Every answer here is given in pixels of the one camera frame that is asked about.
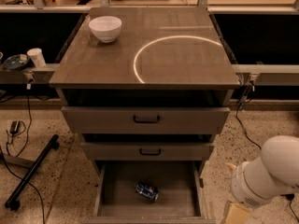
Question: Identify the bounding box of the blue pepsi can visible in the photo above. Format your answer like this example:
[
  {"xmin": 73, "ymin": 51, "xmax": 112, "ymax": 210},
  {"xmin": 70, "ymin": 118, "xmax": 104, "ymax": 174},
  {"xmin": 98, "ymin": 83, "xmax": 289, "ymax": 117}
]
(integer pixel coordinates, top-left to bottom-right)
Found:
[{"xmin": 135, "ymin": 182, "xmax": 159, "ymax": 203}]

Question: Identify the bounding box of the grey middle drawer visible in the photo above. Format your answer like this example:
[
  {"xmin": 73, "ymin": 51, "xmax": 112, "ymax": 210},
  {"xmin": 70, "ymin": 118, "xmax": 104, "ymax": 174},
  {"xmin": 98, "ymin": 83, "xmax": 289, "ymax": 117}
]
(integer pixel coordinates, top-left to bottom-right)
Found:
[{"xmin": 81, "ymin": 143, "xmax": 214, "ymax": 161}]

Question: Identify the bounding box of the white paper cup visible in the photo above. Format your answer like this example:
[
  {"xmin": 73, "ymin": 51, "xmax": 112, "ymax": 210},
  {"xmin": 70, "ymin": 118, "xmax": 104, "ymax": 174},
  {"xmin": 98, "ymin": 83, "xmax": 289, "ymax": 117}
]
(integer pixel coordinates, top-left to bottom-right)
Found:
[{"xmin": 27, "ymin": 48, "xmax": 46, "ymax": 67}]

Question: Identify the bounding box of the grey top drawer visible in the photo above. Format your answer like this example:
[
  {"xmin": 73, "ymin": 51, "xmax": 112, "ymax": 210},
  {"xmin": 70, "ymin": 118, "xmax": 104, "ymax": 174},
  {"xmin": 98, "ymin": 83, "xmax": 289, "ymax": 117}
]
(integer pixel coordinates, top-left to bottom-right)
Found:
[{"xmin": 62, "ymin": 106, "xmax": 230, "ymax": 134}]

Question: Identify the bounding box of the open grey bottom drawer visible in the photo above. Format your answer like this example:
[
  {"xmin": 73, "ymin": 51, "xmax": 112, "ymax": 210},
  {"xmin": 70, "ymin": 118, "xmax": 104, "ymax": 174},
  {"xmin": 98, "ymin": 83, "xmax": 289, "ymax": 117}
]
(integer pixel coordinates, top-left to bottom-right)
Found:
[{"xmin": 84, "ymin": 161, "xmax": 216, "ymax": 224}]

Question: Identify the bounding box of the black stand leg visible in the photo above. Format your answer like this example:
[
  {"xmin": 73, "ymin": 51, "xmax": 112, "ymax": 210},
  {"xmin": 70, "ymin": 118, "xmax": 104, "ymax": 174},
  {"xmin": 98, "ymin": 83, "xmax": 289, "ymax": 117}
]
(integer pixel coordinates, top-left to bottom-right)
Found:
[{"xmin": 5, "ymin": 134, "xmax": 59, "ymax": 210}]

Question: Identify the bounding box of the black power adapter left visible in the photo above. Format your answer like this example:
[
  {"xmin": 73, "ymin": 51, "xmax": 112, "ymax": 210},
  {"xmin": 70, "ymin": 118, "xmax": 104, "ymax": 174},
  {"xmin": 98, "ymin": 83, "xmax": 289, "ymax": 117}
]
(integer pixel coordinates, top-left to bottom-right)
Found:
[{"xmin": 9, "ymin": 120, "xmax": 20, "ymax": 134}]

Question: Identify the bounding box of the black cable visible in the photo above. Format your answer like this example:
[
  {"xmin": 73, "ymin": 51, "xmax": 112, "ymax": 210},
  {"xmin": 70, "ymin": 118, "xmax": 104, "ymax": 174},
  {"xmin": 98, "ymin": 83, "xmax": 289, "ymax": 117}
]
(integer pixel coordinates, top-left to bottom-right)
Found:
[
  {"xmin": 0, "ymin": 84, "xmax": 47, "ymax": 224},
  {"xmin": 235, "ymin": 81, "xmax": 299, "ymax": 222}
]

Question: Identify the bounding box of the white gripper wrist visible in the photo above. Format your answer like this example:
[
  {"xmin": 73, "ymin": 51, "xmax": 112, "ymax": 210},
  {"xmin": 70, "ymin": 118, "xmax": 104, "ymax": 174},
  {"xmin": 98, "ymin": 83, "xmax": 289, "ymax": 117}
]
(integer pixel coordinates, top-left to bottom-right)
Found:
[{"xmin": 221, "ymin": 161, "xmax": 271, "ymax": 224}]

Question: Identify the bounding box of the dark blue plate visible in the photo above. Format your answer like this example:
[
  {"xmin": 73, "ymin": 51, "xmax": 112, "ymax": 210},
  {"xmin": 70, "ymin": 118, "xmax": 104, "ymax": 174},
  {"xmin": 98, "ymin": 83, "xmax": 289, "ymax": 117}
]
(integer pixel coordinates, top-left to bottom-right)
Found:
[{"xmin": 3, "ymin": 54, "xmax": 30, "ymax": 71}]

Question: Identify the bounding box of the black cable left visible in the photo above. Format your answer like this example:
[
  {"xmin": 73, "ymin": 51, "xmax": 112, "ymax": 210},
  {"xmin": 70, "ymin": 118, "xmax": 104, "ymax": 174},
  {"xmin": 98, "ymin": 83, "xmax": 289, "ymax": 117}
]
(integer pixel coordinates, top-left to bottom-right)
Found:
[{"xmin": 0, "ymin": 84, "xmax": 47, "ymax": 224}]

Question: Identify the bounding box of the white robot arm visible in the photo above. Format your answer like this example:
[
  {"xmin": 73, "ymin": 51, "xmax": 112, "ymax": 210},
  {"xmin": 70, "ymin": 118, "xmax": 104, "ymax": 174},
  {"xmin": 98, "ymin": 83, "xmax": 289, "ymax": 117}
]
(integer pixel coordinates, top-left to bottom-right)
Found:
[{"xmin": 225, "ymin": 135, "xmax": 299, "ymax": 208}]

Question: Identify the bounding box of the black cable right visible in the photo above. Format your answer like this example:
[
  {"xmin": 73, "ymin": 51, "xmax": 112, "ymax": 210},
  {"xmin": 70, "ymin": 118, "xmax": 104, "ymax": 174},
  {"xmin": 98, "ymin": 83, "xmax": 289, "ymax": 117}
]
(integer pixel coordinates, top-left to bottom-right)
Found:
[{"xmin": 235, "ymin": 81, "xmax": 299, "ymax": 222}]

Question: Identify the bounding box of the white ceramic bowl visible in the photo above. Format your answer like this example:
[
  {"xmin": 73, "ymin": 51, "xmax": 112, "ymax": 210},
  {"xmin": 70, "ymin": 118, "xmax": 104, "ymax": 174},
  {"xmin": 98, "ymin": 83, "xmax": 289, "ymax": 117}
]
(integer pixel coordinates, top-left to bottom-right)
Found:
[{"xmin": 89, "ymin": 16, "xmax": 122, "ymax": 43}]

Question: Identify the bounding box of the grey drawer cabinet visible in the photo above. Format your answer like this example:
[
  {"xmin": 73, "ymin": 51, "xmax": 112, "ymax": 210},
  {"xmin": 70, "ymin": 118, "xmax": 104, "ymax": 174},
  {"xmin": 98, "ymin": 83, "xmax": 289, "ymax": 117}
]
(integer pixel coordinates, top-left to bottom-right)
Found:
[{"xmin": 49, "ymin": 6, "xmax": 241, "ymax": 224}]

